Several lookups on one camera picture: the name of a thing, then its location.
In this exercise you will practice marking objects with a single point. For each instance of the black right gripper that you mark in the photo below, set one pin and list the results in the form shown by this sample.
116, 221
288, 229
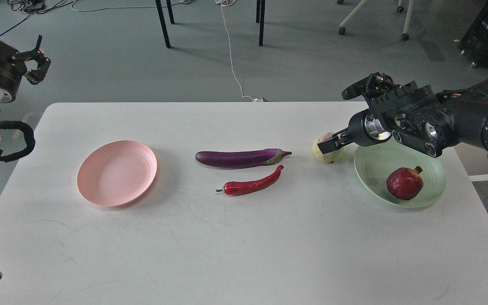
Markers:
411, 115

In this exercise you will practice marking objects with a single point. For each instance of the yellow-green pink peach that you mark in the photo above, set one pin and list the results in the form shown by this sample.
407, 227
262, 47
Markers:
328, 158

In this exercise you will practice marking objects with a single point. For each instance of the dark red pomegranate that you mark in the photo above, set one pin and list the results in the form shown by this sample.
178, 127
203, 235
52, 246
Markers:
405, 183

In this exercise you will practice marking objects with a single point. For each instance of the purple eggplant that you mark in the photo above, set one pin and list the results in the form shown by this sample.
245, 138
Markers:
241, 159

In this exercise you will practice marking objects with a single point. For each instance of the red chili pepper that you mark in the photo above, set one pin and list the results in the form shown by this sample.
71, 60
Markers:
235, 188

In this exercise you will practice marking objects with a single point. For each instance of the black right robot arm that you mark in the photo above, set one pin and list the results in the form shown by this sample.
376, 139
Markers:
468, 113

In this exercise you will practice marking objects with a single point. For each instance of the light green plastic plate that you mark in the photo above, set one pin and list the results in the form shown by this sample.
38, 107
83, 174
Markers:
375, 163

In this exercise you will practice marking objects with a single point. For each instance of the white office chair base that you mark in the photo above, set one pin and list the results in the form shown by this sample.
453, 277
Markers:
364, 16

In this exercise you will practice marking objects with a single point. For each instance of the black table leg right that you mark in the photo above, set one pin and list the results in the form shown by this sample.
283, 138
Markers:
260, 19

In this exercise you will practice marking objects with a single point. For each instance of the black table leg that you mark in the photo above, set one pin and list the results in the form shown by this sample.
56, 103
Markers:
260, 19
164, 28

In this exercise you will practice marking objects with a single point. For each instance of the black table leg left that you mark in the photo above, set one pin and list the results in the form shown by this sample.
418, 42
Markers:
164, 28

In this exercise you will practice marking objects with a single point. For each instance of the pink plastic plate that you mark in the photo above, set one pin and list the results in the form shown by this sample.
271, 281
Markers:
117, 173

